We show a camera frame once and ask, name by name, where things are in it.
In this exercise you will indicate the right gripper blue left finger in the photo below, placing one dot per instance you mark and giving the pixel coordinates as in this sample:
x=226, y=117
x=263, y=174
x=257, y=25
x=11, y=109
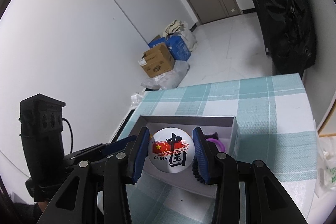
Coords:
x=137, y=156

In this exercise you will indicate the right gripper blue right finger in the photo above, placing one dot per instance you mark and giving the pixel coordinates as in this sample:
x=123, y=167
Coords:
x=203, y=166

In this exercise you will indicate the black bow hair clip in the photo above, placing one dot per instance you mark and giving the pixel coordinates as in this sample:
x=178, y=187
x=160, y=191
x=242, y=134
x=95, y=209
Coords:
x=212, y=136

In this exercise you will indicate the person's left hand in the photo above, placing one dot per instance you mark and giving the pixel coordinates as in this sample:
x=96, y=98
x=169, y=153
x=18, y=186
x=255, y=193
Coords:
x=41, y=206

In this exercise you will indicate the grey open cardboard box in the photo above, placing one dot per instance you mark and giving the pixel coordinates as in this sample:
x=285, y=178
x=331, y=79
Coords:
x=228, y=138

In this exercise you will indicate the silver plastic mailer bag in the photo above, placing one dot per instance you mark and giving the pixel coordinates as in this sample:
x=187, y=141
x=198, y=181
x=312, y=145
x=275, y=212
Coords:
x=136, y=99

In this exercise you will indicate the teal checked tablecloth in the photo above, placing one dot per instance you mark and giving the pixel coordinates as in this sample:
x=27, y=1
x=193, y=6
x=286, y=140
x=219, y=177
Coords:
x=275, y=123

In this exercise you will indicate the grey plastic mailer bag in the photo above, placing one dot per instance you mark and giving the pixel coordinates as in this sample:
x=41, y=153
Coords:
x=168, y=80

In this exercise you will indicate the brown cardboard box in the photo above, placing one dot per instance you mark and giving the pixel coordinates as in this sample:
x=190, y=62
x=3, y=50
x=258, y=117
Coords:
x=157, y=60

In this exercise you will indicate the blue cardboard box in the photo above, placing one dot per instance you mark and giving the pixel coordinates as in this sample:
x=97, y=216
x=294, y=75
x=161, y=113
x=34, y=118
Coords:
x=176, y=47

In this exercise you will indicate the white plastic bag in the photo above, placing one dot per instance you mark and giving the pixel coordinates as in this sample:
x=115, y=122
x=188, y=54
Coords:
x=325, y=154

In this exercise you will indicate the cream tote bag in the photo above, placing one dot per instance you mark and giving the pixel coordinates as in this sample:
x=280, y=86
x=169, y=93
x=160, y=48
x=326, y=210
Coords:
x=175, y=27

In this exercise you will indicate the black hanging backpack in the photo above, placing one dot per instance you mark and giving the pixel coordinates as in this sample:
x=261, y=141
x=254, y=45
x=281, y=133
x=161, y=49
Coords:
x=289, y=31

